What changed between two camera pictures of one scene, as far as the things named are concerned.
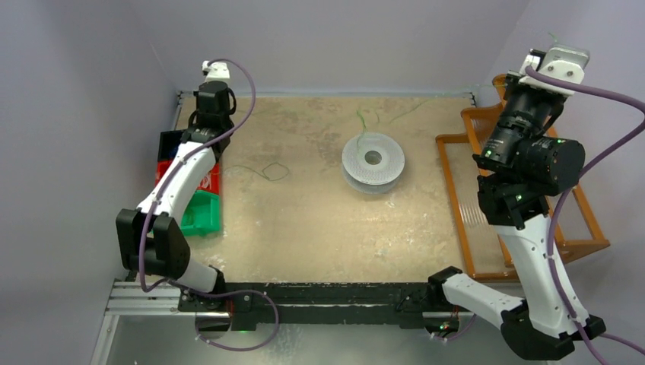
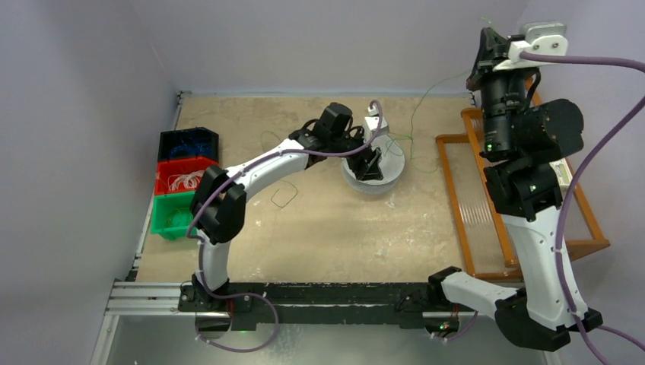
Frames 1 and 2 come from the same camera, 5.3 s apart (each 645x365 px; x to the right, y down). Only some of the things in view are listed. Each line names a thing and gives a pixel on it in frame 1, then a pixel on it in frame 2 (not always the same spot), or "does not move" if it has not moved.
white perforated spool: (367, 178) does not move
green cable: (362, 123) -> (411, 139)
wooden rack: (480, 241) does not move
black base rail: (265, 306) does not move
